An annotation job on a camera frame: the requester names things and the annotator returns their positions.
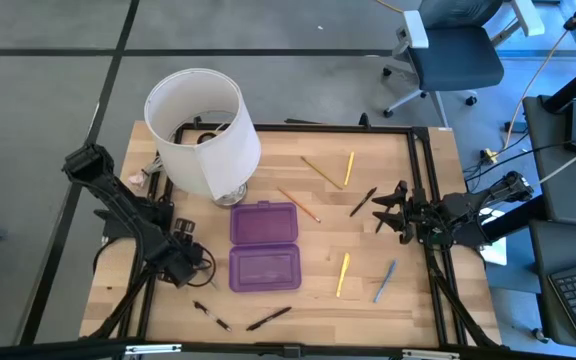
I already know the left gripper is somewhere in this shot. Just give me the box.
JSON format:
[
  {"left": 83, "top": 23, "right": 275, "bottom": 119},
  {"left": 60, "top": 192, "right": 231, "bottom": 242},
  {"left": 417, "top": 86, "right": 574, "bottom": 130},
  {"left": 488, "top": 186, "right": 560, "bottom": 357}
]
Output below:
[{"left": 160, "top": 218, "right": 205, "bottom": 290}]

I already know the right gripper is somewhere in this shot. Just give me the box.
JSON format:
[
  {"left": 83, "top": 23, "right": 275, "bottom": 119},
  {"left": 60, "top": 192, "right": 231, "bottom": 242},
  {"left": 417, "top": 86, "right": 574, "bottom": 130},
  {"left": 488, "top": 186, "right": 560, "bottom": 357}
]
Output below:
[{"left": 370, "top": 180, "right": 452, "bottom": 249}]

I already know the black pen with white band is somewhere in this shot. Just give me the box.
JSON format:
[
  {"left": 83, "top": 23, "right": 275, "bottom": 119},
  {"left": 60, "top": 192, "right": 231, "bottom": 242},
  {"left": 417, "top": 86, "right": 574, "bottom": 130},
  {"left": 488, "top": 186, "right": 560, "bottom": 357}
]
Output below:
[{"left": 191, "top": 299, "right": 233, "bottom": 333}]

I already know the slim yellow pen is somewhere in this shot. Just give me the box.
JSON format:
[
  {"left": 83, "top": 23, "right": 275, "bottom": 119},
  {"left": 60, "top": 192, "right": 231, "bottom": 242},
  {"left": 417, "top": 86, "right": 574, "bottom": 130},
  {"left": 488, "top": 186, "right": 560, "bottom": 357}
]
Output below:
[{"left": 343, "top": 150, "right": 356, "bottom": 188}]

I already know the blue pen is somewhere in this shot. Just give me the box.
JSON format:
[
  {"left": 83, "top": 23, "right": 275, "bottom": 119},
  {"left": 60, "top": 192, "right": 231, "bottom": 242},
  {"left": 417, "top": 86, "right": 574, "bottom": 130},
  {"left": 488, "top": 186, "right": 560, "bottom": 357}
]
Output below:
[{"left": 372, "top": 258, "right": 399, "bottom": 305}]

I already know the purple plastic supply box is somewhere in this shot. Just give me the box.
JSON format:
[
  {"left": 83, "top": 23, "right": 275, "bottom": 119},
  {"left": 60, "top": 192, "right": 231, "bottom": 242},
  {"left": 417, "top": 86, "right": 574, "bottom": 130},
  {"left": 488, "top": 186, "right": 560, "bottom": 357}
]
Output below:
[{"left": 227, "top": 200, "right": 303, "bottom": 294}]

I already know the dark yellow pencil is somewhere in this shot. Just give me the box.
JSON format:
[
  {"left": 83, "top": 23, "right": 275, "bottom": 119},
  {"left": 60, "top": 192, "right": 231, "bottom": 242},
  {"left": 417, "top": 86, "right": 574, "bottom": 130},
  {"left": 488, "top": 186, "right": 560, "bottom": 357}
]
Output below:
[{"left": 299, "top": 155, "right": 345, "bottom": 192}]

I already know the yellow highlighter marker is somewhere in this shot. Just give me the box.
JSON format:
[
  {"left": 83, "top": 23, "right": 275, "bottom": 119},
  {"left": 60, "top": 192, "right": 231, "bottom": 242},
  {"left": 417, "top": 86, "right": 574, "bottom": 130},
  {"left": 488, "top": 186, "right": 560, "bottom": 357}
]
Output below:
[{"left": 335, "top": 251, "right": 352, "bottom": 299}]

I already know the orange pencil with eraser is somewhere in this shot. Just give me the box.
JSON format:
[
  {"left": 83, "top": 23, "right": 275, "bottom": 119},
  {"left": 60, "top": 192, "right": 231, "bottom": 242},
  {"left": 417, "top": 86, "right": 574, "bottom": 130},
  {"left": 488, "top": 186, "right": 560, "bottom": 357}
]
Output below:
[{"left": 276, "top": 186, "right": 323, "bottom": 224}]

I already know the black marker pen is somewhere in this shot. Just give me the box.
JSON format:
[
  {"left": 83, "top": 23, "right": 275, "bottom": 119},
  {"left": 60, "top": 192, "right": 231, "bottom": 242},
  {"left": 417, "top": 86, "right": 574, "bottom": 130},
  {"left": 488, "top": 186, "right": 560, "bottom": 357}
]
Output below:
[{"left": 245, "top": 305, "right": 293, "bottom": 333}]

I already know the pink tag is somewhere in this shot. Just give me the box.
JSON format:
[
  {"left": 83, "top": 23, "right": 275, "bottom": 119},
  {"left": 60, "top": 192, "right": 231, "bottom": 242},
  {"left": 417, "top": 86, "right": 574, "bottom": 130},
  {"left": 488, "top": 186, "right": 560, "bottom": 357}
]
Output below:
[{"left": 126, "top": 171, "right": 148, "bottom": 190}]

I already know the white paper sheet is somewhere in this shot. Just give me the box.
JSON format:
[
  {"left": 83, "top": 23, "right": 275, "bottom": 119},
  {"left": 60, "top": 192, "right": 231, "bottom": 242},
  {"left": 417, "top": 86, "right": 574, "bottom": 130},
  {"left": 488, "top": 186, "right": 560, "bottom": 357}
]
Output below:
[{"left": 476, "top": 205, "right": 510, "bottom": 267}]

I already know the yellow plug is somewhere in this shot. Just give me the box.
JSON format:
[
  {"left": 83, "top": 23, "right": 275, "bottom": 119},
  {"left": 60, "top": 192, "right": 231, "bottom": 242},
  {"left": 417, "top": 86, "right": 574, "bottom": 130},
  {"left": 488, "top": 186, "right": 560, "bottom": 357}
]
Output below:
[{"left": 478, "top": 147, "right": 500, "bottom": 166}]

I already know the white shade table lamp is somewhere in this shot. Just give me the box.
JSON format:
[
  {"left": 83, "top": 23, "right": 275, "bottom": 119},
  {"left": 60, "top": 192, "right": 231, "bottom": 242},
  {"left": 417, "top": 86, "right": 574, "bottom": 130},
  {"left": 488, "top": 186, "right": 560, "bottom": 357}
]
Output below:
[{"left": 142, "top": 67, "right": 263, "bottom": 209}]

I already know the dark grey side table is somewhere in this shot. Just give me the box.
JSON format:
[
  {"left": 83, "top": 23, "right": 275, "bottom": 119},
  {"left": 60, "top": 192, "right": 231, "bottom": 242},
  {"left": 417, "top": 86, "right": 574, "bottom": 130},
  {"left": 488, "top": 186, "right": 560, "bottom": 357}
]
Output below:
[
  {"left": 527, "top": 218, "right": 576, "bottom": 351},
  {"left": 522, "top": 93, "right": 576, "bottom": 211}
]

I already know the blue and white office chair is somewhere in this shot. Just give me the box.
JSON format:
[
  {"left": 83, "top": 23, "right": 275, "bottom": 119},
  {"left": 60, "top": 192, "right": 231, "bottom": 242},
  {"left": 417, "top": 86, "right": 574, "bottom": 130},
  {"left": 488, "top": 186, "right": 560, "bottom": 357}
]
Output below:
[{"left": 381, "top": 0, "right": 547, "bottom": 129}]

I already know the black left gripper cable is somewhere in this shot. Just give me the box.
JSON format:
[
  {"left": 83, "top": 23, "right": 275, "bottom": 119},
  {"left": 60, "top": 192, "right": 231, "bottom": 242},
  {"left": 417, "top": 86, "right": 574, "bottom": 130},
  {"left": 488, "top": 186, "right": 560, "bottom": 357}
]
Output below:
[{"left": 186, "top": 242, "right": 218, "bottom": 289}]

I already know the grey lamp cord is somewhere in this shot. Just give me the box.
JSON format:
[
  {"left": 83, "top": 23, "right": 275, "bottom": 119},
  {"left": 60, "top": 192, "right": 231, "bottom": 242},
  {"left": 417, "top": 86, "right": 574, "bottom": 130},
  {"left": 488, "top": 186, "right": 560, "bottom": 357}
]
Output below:
[{"left": 141, "top": 153, "right": 165, "bottom": 177}]

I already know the black aluminium table frame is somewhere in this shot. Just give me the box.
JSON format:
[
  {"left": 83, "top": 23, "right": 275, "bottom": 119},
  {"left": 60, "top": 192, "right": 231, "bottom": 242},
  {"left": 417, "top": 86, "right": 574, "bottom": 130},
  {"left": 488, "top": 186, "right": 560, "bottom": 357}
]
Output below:
[{"left": 80, "top": 112, "right": 504, "bottom": 351}]

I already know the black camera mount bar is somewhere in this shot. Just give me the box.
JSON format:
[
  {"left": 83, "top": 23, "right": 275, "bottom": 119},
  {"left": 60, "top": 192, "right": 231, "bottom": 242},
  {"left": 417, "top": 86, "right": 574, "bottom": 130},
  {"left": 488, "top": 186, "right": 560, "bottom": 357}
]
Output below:
[{"left": 0, "top": 338, "right": 576, "bottom": 360}]

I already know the tan cable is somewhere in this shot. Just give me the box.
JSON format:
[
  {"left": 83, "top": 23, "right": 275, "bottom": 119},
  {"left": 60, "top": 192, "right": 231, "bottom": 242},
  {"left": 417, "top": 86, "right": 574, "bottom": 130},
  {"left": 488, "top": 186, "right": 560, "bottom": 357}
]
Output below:
[{"left": 501, "top": 0, "right": 576, "bottom": 151}]

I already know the white cable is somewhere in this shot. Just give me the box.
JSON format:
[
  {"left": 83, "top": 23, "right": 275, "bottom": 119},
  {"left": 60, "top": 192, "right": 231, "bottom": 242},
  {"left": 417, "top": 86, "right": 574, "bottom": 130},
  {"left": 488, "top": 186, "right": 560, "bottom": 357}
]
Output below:
[{"left": 537, "top": 148, "right": 576, "bottom": 185}]

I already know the yellow cable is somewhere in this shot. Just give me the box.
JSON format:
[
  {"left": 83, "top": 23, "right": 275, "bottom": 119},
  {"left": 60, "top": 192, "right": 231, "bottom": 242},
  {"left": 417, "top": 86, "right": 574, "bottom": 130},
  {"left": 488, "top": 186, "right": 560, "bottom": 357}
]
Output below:
[{"left": 373, "top": 0, "right": 405, "bottom": 15}]

